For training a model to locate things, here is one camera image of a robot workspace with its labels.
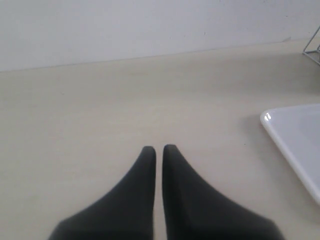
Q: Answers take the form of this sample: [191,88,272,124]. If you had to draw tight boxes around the white plastic tray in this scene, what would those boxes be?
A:
[260,103,320,204]

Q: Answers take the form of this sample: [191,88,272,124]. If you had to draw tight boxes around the white wire book rack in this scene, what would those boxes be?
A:
[302,28,320,65]

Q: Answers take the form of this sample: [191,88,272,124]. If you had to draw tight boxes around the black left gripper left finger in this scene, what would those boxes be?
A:
[49,146,156,240]

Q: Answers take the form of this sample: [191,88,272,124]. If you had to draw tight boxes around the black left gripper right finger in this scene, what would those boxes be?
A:
[162,144,284,240]

